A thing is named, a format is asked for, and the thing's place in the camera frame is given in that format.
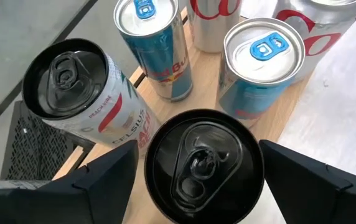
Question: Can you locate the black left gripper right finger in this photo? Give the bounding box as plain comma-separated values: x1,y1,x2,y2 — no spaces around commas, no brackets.
258,139,356,224

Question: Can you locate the white Peach Vibe Celsius can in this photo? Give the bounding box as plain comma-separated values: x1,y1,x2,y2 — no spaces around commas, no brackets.
21,37,162,156

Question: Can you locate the black perforated metal box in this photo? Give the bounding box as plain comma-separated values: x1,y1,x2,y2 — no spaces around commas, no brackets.
0,100,96,182

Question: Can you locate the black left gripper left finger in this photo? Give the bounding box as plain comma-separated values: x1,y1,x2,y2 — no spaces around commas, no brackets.
0,139,140,224

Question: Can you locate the silver cola can red script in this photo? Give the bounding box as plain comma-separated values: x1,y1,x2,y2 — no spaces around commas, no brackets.
185,0,244,54
271,0,356,84

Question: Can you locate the silver blue Red Bull can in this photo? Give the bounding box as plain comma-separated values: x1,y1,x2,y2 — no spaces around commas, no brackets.
217,17,306,128
113,0,194,103

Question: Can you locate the silver pineapple print Celsius can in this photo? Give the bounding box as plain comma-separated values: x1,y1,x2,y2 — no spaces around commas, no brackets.
144,108,265,224

